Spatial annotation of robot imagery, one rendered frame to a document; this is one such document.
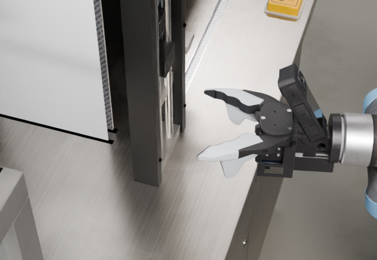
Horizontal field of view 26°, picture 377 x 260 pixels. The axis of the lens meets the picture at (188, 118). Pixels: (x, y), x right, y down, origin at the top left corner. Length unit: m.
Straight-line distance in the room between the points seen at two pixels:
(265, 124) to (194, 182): 0.40
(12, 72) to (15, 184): 0.94
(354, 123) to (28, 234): 0.60
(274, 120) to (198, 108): 0.51
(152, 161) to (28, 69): 0.29
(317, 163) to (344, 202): 1.48
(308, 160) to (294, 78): 0.14
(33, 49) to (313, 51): 1.80
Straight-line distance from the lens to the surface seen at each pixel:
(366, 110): 1.36
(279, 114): 1.17
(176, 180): 1.53
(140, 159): 1.47
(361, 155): 1.16
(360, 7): 3.38
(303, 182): 2.70
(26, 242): 0.69
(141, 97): 1.35
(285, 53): 1.78
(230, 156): 1.11
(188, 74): 1.72
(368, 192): 1.28
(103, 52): 1.47
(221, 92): 1.21
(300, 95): 1.12
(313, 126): 1.15
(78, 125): 1.60
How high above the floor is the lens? 2.09
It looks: 47 degrees down
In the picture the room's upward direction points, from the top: straight up
